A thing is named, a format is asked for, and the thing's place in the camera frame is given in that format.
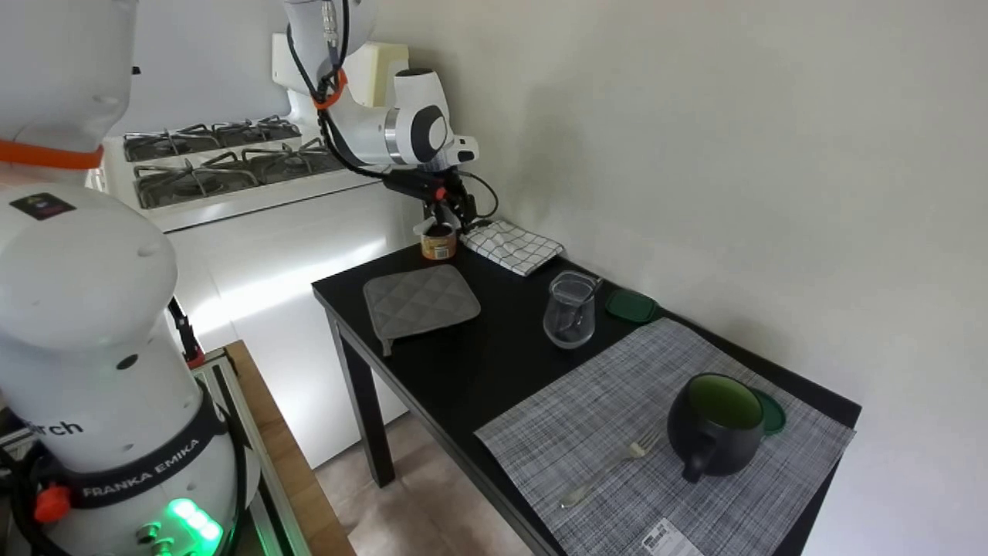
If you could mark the orange label tin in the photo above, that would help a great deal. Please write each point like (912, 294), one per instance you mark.
(435, 247)

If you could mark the grey woven placemat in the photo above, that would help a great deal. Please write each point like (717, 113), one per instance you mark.
(620, 412)

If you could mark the white checked dish towel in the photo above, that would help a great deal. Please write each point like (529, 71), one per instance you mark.
(512, 247)

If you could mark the grey quilted pot holder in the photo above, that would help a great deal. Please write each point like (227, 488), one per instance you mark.
(422, 300)

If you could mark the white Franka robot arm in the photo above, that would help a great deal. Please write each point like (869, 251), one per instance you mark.
(93, 311)

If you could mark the white cabinet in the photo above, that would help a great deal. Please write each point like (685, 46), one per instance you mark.
(267, 267)

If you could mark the round green coaster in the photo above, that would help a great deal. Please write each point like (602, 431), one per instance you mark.
(772, 415)

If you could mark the clear glass cup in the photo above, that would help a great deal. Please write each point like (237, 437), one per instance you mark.
(568, 313)

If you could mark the small spoon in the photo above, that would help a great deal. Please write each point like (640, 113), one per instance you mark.
(606, 470)

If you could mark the black rectangular table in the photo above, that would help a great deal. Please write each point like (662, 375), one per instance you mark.
(483, 361)

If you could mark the dark green mug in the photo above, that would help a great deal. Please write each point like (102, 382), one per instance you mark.
(715, 434)

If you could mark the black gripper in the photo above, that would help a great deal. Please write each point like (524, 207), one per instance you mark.
(441, 190)

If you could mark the white placemat label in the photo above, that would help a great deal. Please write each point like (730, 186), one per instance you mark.
(668, 540)

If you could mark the wooden bench top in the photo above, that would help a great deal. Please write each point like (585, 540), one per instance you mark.
(295, 464)

